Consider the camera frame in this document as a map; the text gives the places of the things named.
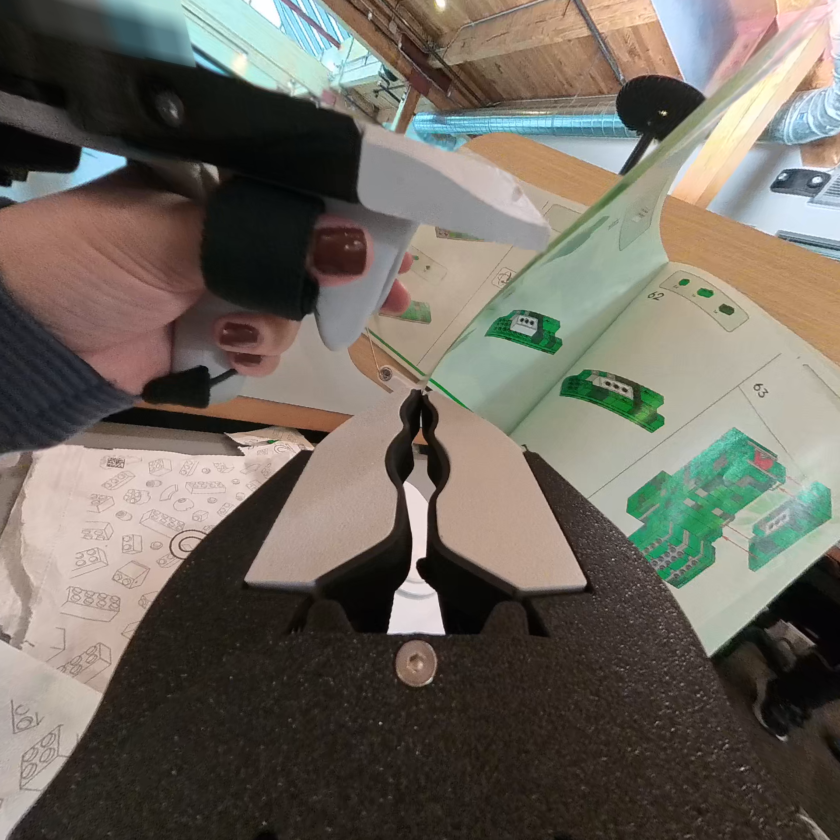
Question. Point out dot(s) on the brick set instruction booklet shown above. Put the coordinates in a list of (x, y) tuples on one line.
[(709, 367)]

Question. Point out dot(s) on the person's left forearm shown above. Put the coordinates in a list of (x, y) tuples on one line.
[(52, 394)]

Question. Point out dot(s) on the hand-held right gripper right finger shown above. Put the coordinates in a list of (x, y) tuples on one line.
[(505, 518)]

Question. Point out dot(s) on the white printed paper bag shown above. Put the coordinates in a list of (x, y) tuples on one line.
[(33, 722), (131, 525)]

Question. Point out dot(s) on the person's left hand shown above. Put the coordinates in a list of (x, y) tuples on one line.
[(105, 275)]

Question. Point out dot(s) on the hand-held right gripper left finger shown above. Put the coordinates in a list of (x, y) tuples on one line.
[(334, 512)]

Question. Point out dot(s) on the black wall-mounted device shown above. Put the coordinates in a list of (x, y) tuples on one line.
[(800, 184)]

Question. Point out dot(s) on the silver ventilation duct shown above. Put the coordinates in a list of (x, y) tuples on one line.
[(525, 121), (800, 115)]

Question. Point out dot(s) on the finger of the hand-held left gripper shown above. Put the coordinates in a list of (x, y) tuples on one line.
[(446, 184)]

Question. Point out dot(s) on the black floor lamp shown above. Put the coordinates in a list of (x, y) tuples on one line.
[(656, 111)]

